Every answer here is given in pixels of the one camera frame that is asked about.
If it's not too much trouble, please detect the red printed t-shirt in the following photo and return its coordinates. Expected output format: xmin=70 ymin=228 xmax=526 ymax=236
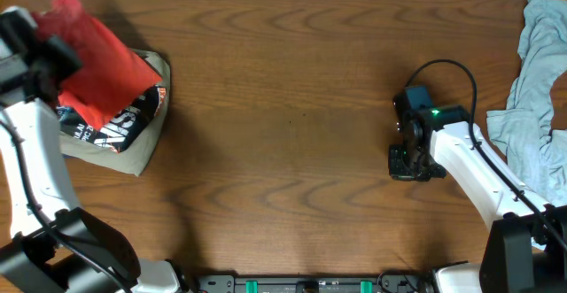
xmin=32 ymin=0 xmax=161 ymax=130

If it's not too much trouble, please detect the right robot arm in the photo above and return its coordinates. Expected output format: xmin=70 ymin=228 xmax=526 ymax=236
xmin=389 ymin=104 xmax=566 ymax=292

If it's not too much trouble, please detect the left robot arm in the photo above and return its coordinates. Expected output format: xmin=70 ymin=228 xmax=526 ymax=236
xmin=1 ymin=35 xmax=188 ymax=292

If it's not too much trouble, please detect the black printed folded shirt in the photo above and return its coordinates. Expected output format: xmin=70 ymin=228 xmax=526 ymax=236
xmin=56 ymin=85 xmax=167 ymax=153

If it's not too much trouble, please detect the grey t-shirt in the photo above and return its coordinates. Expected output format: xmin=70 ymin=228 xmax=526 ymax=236
xmin=487 ymin=0 xmax=566 ymax=207

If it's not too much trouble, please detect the beige folded garment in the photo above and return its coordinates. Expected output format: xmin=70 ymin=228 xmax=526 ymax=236
xmin=59 ymin=50 xmax=170 ymax=176

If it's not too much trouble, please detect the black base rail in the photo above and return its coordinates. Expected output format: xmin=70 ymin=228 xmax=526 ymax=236
xmin=188 ymin=270 xmax=438 ymax=293

